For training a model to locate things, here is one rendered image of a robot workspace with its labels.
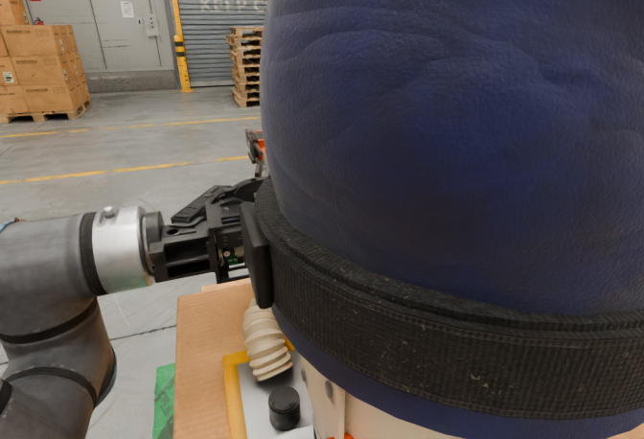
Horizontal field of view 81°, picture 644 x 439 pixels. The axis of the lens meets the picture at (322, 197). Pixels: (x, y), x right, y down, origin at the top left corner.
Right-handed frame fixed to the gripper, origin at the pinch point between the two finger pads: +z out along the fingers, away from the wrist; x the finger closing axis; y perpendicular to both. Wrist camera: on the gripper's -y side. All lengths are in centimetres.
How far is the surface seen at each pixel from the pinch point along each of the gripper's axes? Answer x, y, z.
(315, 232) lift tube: 14.6, 29.7, -9.6
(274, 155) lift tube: 17.4, 27.8, -10.7
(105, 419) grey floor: -116, -76, -62
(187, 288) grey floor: -116, -147, -31
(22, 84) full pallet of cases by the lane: -57, -642, -245
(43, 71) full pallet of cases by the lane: -39, -640, -213
